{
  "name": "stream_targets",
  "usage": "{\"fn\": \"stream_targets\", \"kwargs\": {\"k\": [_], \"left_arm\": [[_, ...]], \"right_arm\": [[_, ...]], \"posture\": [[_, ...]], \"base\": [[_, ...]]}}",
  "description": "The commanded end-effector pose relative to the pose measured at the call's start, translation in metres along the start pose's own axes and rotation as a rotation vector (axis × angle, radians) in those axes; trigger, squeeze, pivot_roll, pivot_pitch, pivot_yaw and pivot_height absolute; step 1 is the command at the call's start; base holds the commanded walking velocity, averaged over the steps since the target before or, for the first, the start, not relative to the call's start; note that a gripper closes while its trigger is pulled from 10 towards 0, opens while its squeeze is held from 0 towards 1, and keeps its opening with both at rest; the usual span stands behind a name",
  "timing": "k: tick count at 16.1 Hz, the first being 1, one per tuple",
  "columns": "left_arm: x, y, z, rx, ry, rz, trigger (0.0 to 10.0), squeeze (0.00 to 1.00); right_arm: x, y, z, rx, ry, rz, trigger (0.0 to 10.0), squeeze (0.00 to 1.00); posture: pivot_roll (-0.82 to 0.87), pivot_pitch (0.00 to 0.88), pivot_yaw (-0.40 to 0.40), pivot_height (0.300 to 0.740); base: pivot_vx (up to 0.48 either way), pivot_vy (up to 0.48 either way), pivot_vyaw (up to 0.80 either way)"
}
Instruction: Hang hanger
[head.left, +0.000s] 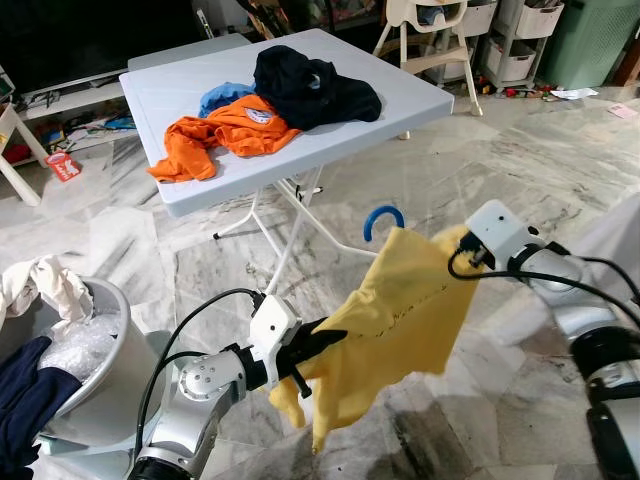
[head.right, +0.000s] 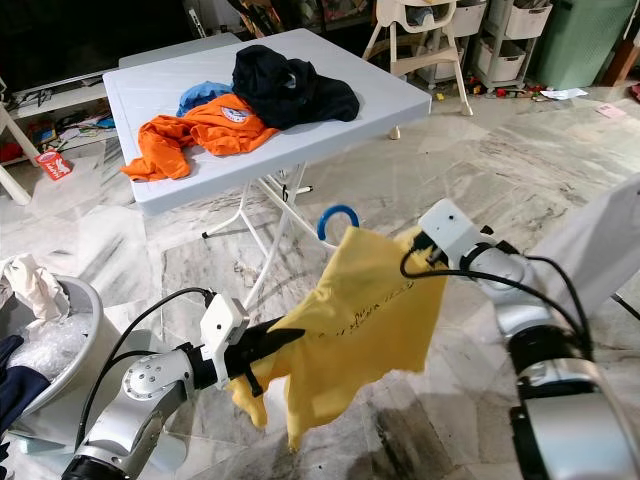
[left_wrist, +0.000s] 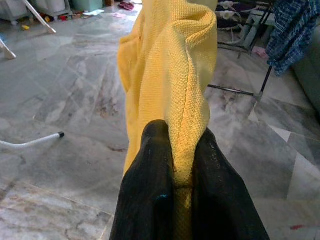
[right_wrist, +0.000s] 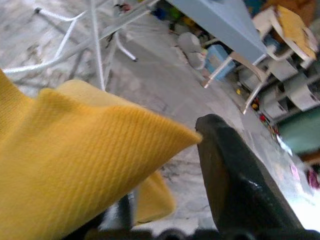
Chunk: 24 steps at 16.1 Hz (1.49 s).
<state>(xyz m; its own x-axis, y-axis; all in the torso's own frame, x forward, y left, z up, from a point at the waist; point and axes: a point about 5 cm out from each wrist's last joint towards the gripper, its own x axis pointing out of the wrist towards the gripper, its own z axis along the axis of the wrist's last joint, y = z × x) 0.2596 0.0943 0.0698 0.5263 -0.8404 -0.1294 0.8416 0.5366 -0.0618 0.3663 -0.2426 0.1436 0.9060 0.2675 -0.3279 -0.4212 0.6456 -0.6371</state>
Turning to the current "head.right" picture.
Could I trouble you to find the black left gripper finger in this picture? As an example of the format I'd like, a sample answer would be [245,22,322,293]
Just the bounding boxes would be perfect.
[255,327,307,364]

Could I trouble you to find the yellow shirt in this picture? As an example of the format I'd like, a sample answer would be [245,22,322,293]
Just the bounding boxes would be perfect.
[228,225,450,454]

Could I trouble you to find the blue plastic hanger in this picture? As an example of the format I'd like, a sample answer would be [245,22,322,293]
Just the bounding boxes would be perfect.
[314,204,362,244]

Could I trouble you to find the black garment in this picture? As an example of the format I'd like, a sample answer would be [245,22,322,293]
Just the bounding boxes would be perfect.
[231,44,362,134]

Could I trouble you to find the grey laundry basket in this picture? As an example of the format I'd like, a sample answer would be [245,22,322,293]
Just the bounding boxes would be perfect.
[0,275,133,443]

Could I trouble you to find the clear plastic bag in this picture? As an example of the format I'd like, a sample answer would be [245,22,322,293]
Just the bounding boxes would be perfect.
[23,313,88,378]

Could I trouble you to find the cream white garment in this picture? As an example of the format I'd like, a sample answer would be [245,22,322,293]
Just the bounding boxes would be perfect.
[0,254,77,328]

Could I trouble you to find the small white side table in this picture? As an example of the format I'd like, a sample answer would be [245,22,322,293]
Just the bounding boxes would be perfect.
[0,105,43,208]

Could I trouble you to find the dark navy garment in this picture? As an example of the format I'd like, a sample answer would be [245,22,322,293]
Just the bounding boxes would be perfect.
[0,335,53,433]

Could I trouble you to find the orange shirt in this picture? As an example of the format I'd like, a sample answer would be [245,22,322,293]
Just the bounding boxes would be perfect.
[119,94,282,184]

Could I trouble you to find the blue garment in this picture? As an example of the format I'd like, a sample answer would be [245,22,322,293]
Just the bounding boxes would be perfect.
[178,82,237,119]

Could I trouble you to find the grey folding table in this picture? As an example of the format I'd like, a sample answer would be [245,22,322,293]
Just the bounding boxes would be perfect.
[102,28,434,303]

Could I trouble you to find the white tv cabinet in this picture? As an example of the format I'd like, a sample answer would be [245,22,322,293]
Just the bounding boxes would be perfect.
[0,80,123,169]

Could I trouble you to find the grey plastic bench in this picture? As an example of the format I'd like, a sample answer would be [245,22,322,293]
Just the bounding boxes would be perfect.
[117,33,233,73]

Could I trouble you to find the black television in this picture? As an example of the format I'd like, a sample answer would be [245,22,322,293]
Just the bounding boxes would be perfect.
[0,0,193,97]

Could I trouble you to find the white baby high chair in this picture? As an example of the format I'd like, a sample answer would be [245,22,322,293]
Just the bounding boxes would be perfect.
[363,0,475,117]

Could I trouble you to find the white paper sheet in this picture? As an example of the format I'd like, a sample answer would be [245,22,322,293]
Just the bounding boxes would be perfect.
[539,88,590,102]

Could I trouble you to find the grey drawer trolley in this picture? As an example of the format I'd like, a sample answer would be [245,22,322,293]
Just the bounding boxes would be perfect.
[470,0,557,93]

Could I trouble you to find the green plastic bin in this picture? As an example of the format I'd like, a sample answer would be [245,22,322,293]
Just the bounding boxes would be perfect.
[530,0,640,91]

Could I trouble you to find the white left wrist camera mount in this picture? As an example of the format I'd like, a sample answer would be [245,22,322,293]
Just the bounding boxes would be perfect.
[200,295,254,364]

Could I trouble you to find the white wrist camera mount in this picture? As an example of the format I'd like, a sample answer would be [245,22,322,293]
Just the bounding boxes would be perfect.
[200,295,254,364]
[418,198,488,264]

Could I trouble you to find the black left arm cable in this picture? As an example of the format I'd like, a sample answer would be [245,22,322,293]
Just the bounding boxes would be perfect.
[74,287,218,453]

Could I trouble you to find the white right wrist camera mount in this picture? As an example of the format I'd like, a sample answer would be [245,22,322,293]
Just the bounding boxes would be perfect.
[418,198,488,264]

